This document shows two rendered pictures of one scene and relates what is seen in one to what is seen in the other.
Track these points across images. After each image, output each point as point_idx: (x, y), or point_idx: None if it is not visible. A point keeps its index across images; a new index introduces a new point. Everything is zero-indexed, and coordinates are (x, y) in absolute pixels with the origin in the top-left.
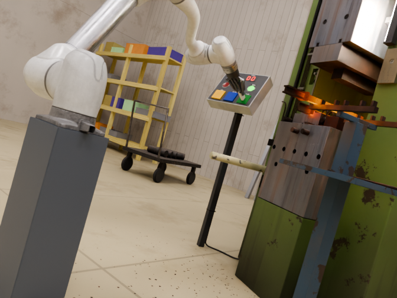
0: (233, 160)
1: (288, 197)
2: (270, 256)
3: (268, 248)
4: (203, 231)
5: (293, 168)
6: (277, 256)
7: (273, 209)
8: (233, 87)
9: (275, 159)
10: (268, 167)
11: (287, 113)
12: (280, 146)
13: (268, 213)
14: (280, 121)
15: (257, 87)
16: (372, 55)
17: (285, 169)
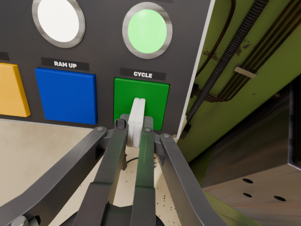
0: (156, 183)
1: (266, 222)
2: (224, 218)
3: (221, 215)
4: (123, 167)
5: (295, 221)
6: (235, 223)
7: (232, 210)
8: (96, 163)
9: (246, 191)
10: (226, 186)
11: (241, 41)
12: (270, 192)
13: (222, 206)
14: (290, 166)
15: (185, 22)
16: None
17: (272, 211)
